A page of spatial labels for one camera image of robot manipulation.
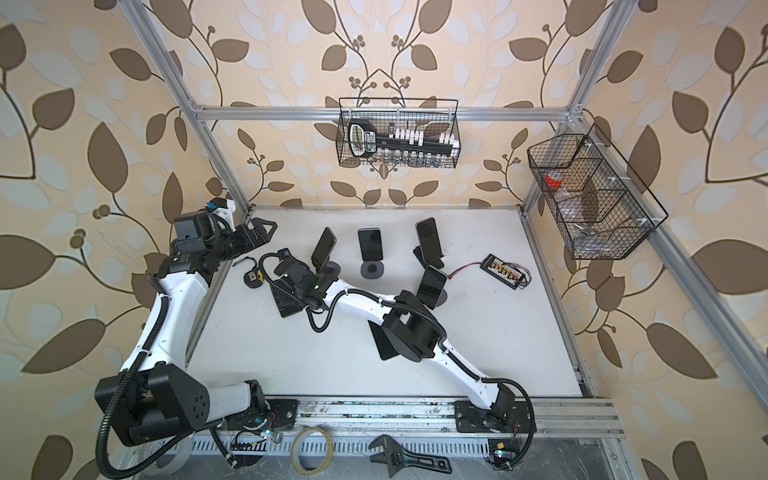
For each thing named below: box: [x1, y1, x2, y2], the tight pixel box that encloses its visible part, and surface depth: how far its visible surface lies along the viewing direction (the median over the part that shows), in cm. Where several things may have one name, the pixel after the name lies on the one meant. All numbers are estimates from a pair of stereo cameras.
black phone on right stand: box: [415, 217, 444, 263], surface depth 98 cm
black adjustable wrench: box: [368, 434, 453, 478], surface depth 70 cm
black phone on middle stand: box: [358, 227, 383, 261], surface depth 96 cm
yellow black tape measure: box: [232, 256, 264, 289], surface depth 101 cm
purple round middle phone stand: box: [360, 261, 385, 279], surface depth 104 cm
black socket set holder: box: [348, 120, 460, 158], surface depth 84 cm
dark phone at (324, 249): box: [311, 227, 337, 271], surface depth 95 cm
